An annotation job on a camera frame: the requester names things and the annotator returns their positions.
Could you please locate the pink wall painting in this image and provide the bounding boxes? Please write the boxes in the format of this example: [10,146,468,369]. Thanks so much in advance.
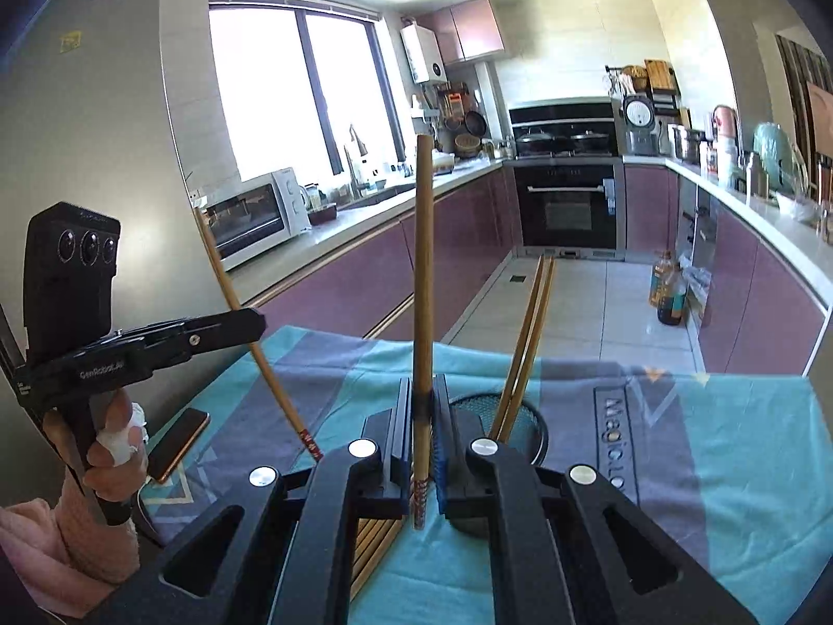
[805,80,833,158]

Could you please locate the teal and purple tablecloth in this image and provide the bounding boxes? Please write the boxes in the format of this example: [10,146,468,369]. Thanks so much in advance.
[133,324,833,625]

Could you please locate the kitchen window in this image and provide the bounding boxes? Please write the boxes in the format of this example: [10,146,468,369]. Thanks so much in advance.
[208,3,408,184]

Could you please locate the person's left hand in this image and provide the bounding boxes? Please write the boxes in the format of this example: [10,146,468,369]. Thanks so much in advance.
[40,389,152,517]

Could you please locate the black range hood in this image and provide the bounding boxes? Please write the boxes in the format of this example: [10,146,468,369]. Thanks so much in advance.
[508,98,620,129]

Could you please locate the white toaster oven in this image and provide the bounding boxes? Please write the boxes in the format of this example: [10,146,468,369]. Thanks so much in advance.
[200,168,312,269]

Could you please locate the purple base cabinets with appliances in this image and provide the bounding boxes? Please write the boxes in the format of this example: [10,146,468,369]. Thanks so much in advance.
[623,155,833,380]

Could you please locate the bunch of wooden chopsticks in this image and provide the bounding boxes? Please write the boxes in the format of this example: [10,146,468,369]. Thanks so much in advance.
[350,517,406,604]

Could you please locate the kitchen faucet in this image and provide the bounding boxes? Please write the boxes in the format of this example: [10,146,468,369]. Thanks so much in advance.
[343,123,370,197]

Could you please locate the dark cooking oil bottle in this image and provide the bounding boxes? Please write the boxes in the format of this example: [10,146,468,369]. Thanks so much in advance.
[657,263,688,327]

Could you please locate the built-in black oven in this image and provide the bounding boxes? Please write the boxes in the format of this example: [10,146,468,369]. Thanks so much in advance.
[512,157,625,252]

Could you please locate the black wall storage rack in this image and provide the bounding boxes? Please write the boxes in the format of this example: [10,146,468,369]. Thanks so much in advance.
[604,58,681,132]

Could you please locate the mint green appliance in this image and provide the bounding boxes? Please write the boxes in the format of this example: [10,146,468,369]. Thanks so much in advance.
[753,121,809,194]

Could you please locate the yellow cooking oil bottle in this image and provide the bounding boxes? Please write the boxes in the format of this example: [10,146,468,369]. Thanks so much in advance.
[649,250,678,308]

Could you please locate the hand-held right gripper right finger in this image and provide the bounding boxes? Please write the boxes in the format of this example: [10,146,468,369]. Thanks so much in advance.
[433,374,759,625]

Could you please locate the grey refrigerator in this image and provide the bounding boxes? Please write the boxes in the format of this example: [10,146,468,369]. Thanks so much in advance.
[0,0,262,509]

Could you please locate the black mesh utensil holder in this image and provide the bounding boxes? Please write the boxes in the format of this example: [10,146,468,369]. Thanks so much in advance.
[448,392,549,538]

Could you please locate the purple base cabinets with sink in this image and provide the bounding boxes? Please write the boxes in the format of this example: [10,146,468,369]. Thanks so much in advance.
[228,157,523,341]

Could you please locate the white water heater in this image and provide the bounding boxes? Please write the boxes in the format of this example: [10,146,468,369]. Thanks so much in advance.
[401,22,450,86]

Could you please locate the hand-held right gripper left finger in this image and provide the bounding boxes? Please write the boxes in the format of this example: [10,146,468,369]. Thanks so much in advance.
[97,378,418,625]

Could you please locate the black smartphone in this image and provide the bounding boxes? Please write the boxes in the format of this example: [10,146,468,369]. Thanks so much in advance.
[146,407,212,484]

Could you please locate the purple wall cabinet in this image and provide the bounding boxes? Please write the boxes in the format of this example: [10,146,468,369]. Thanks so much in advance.
[416,0,508,67]

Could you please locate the clear plastic bag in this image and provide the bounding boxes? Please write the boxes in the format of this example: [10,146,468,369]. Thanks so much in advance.
[682,266,712,302]

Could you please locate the white rice cooker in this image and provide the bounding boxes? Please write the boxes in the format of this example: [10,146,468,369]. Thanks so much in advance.
[621,94,660,158]

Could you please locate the steel stock pot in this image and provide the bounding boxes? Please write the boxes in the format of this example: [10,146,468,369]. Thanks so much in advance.
[670,124,708,164]

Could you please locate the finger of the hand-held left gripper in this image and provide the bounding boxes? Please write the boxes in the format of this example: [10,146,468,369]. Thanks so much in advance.
[148,308,267,361]

